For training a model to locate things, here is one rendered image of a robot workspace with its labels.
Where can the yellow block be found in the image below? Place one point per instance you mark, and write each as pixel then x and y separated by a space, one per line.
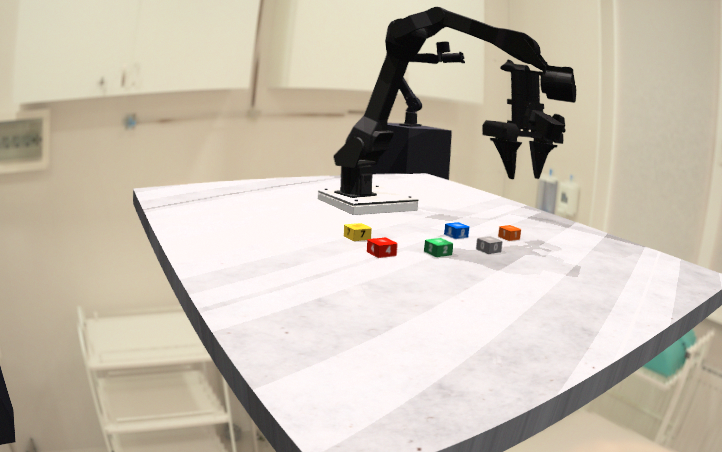
pixel 357 232

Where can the blue block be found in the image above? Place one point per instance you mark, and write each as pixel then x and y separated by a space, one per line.
pixel 456 230

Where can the orange block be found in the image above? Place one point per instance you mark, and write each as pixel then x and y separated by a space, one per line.
pixel 509 233

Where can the red block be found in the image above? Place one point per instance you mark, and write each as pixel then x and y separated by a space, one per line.
pixel 382 247

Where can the green block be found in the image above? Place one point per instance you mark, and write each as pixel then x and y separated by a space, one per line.
pixel 438 247

